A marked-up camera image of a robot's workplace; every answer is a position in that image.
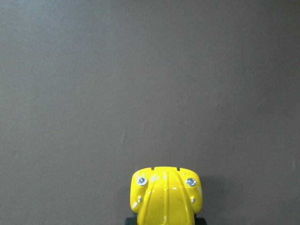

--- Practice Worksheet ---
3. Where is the yellow beetle toy car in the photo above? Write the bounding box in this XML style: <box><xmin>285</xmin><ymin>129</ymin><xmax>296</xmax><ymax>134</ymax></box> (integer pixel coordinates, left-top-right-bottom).
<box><xmin>125</xmin><ymin>166</ymin><xmax>206</xmax><ymax>225</ymax></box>

